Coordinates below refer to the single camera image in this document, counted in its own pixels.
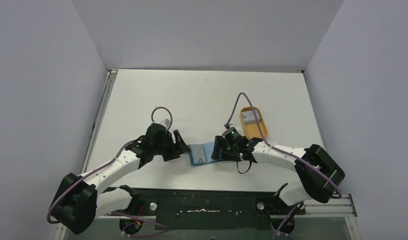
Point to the white credit card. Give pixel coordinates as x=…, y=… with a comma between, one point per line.
x=199, y=154

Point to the blue leather card holder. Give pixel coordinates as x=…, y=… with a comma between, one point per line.
x=208, y=148

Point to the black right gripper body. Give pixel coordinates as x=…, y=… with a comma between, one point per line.
x=222, y=148

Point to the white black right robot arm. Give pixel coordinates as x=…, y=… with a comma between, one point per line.
x=319, y=175

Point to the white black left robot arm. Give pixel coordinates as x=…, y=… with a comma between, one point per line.
x=80, y=199

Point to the yellow oval tray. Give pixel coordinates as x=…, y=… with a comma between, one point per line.
x=253, y=130

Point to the grey credit card stack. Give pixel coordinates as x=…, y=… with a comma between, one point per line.
x=250, y=117

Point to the aluminium frame rail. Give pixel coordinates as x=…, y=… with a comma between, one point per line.
x=335, y=220

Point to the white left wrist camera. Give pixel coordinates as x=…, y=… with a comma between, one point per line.
x=166, y=123

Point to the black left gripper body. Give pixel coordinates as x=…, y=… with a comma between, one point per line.
x=166, y=148

